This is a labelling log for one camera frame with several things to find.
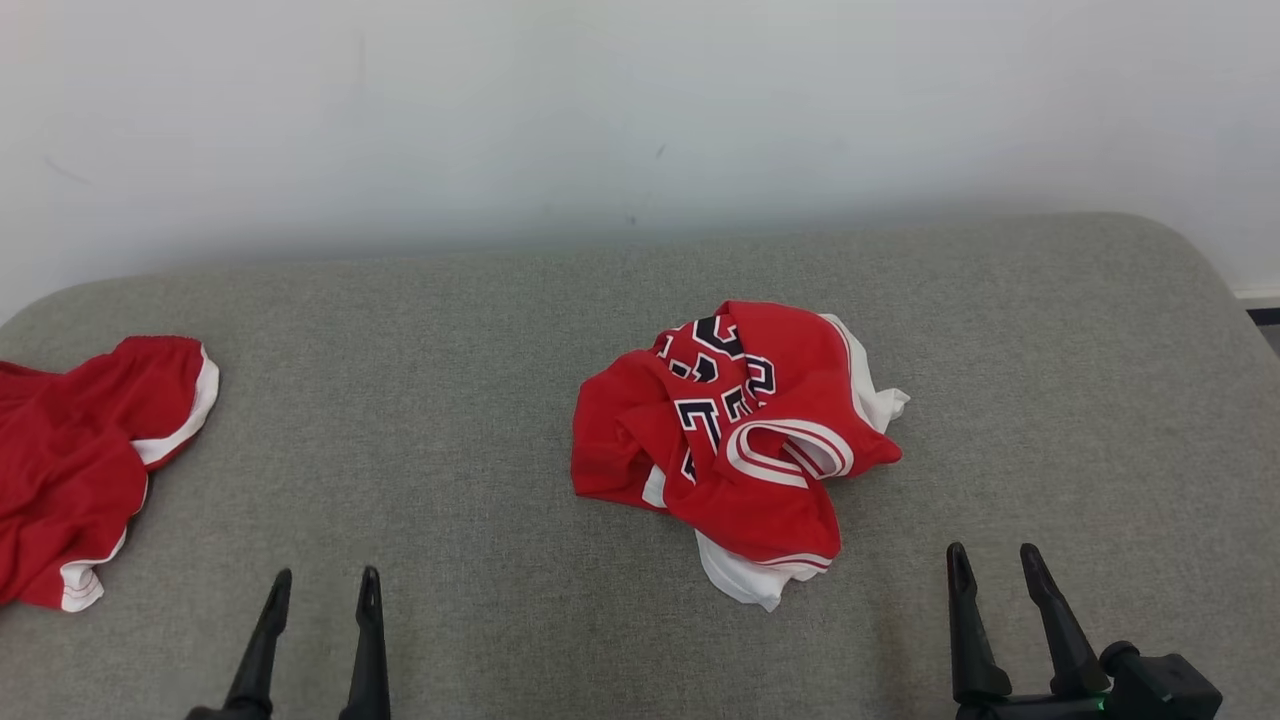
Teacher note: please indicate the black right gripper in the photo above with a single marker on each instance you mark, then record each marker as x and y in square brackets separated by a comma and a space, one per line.
[1160, 690]

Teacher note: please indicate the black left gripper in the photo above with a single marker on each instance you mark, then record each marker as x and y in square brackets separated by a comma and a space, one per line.
[228, 714]

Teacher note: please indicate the red basketball jersey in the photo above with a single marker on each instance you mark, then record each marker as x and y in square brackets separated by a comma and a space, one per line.
[770, 500]

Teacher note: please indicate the red shorts with white trim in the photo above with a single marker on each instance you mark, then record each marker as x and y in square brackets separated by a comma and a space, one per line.
[70, 470]

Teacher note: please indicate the white baseboard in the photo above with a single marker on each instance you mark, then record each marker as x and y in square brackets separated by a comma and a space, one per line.
[1262, 295]

